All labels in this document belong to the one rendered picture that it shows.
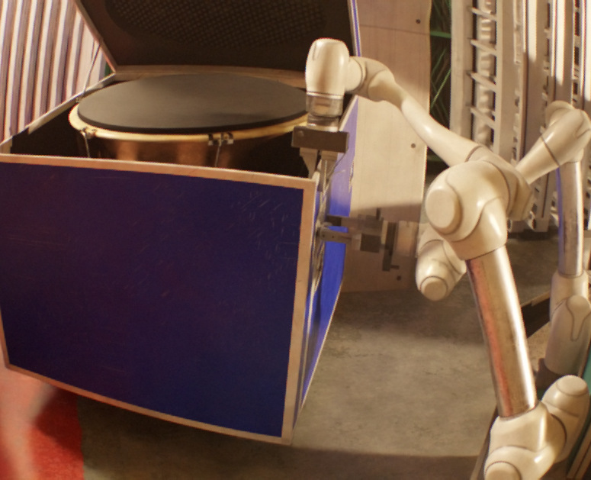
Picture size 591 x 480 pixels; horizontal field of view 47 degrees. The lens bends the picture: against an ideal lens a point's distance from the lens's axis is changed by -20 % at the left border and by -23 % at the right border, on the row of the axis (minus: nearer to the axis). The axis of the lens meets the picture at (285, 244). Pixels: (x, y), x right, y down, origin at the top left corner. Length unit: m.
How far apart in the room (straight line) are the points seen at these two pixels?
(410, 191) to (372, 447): 1.32
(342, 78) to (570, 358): 1.04
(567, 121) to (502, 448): 0.91
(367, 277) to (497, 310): 2.08
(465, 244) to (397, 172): 1.93
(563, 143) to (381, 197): 1.62
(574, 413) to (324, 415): 1.28
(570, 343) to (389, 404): 0.95
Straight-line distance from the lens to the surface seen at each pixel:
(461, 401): 2.88
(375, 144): 3.35
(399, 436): 2.66
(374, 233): 2.10
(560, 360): 2.20
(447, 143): 1.73
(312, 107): 1.95
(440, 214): 1.48
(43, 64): 4.03
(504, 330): 1.54
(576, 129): 2.01
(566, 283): 2.31
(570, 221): 2.25
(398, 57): 3.28
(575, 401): 1.74
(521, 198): 1.63
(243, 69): 3.10
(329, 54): 1.93
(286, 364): 2.14
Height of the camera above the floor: 1.60
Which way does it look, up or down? 24 degrees down
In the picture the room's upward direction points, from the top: 4 degrees clockwise
